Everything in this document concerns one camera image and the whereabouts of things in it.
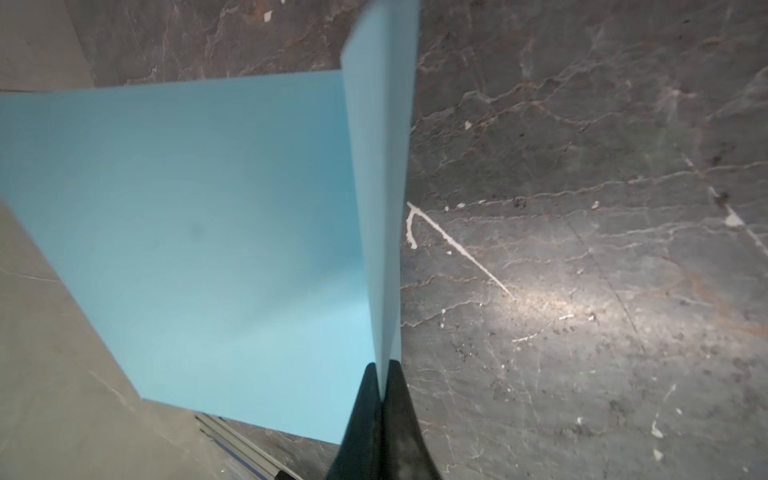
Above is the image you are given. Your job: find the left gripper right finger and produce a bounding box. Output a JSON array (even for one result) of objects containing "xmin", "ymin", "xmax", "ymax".
[{"xmin": 380, "ymin": 360, "xmax": 441, "ymax": 480}]

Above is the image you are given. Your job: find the light blue paper sheet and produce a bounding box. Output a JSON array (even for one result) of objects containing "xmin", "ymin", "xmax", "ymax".
[{"xmin": 1, "ymin": 1, "xmax": 420, "ymax": 444}]

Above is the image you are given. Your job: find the aluminium mounting rail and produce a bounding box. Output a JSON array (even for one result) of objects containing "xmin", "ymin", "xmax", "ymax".
[{"xmin": 195, "ymin": 413, "xmax": 300, "ymax": 480}]

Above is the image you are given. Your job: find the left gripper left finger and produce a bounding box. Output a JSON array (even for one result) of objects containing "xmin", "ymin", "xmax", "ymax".
[{"xmin": 325, "ymin": 363, "xmax": 382, "ymax": 480}]

